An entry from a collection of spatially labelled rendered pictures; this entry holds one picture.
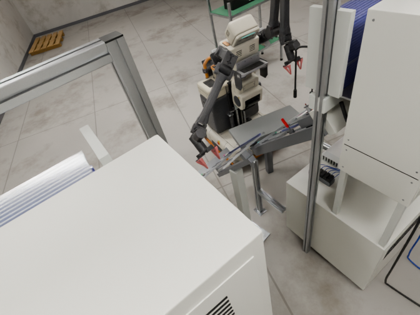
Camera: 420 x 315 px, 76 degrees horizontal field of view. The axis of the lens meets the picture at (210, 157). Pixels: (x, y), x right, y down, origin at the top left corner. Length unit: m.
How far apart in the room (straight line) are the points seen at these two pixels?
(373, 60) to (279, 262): 1.60
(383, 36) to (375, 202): 1.06
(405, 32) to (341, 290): 1.67
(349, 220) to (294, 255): 0.68
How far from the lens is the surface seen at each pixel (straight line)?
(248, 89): 2.41
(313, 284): 2.21
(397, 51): 1.04
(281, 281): 2.20
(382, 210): 1.82
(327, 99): 1.22
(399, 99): 1.10
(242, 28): 2.13
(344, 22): 1.08
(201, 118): 1.58
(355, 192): 1.86
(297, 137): 1.51
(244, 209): 1.95
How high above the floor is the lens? 2.06
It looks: 43 degrees down
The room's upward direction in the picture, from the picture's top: 16 degrees counter-clockwise
